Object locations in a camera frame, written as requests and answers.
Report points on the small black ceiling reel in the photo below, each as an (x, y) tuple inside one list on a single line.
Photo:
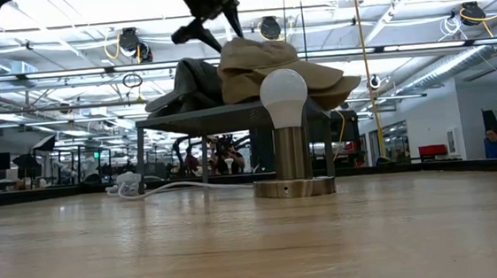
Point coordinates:
[(374, 82)]

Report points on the black aluminium table frame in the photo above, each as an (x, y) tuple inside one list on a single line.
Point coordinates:
[(455, 166)]

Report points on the grey perforated metal shelf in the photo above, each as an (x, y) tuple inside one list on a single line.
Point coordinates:
[(220, 119)]

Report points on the silver ventilation duct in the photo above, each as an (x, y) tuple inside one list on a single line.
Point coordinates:
[(447, 68)]

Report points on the white power adapter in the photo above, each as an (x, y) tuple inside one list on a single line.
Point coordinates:
[(127, 179)]

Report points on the white light bulb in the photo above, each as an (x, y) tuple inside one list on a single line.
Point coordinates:
[(283, 94)]

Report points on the black cabinet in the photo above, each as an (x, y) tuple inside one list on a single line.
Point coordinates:
[(350, 126)]

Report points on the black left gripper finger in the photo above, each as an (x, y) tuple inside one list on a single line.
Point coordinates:
[(197, 31), (234, 20)]

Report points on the red box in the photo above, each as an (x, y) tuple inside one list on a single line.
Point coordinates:
[(433, 151)]

